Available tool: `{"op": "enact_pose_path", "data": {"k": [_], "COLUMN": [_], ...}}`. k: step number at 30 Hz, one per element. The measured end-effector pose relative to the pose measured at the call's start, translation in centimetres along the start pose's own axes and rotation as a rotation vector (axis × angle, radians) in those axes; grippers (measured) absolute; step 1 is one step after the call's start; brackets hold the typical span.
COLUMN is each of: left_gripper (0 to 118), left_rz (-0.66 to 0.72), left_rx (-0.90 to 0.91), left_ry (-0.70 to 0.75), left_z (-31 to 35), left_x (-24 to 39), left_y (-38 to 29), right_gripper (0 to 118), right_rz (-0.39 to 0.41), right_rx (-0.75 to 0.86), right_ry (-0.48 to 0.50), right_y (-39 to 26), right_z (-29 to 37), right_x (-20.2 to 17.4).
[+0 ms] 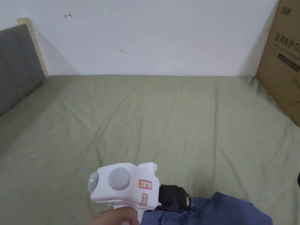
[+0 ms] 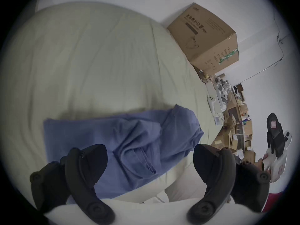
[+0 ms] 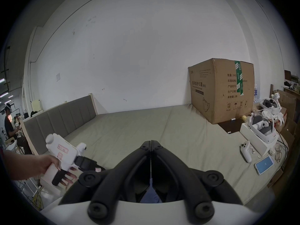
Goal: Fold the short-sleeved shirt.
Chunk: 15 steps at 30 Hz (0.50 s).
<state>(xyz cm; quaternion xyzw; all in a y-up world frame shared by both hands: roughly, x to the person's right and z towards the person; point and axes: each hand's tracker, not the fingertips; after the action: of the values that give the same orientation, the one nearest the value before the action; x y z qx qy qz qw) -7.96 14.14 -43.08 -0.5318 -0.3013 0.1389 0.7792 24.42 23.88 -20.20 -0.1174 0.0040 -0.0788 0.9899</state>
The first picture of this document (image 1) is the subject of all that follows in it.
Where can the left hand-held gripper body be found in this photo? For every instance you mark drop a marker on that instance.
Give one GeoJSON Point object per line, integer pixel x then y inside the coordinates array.
{"type": "Point", "coordinates": [131, 189]}

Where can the dark blue shirt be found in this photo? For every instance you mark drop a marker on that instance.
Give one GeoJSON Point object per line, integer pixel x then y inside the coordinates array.
{"type": "Point", "coordinates": [211, 213]}

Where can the person's left hand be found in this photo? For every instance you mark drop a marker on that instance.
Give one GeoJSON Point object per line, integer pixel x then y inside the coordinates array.
{"type": "Point", "coordinates": [112, 216]}

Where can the bed with pale green sheet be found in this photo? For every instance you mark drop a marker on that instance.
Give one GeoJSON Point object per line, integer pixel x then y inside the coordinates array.
{"type": "Point", "coordinates": [145, 117]}

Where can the grey padded headboard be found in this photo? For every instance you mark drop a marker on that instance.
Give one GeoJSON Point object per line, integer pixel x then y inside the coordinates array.
{"type": "Point", "coordinates": [16, 65]}

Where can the brown cardboard carton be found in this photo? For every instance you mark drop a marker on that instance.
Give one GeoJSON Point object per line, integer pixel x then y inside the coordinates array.
{"type": "Point", "coordinates": [283, 65]}

